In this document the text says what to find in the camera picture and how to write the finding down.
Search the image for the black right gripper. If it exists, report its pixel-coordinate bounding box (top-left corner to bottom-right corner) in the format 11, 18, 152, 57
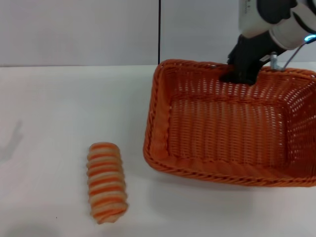
219, 30, 288, 86

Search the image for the orange woven plastic basket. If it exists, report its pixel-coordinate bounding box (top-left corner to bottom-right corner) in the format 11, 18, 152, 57
143, 58, 316, 189

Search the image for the orange striped bread roll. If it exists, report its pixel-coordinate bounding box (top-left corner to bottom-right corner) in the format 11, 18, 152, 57
86, 142, 130, 219

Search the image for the silver cable connector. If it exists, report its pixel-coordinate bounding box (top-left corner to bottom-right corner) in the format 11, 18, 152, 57
270, 51, 283, 72

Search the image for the thin grey cable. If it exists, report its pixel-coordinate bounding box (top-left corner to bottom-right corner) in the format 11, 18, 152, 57
280, 42, 308, 72

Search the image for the black vertical wall strip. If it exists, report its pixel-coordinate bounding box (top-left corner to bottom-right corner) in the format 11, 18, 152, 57
158, 0, 162, 66

